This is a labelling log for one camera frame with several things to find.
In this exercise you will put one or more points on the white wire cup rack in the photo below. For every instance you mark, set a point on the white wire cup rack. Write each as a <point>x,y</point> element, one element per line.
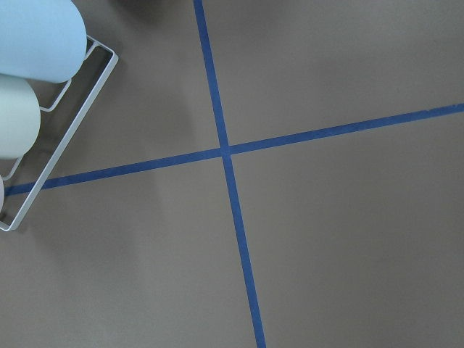
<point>66,106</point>

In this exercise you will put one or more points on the pink plastic cup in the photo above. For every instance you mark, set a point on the pink plastic cup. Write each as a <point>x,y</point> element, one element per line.
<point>2,193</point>

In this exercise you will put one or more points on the light blue plastic cup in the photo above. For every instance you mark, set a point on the light blue plastic cup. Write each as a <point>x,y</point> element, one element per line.
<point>42,40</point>

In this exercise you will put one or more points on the pale green plastic cup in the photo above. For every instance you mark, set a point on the pale green plastic cup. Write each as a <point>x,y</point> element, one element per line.
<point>20,117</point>

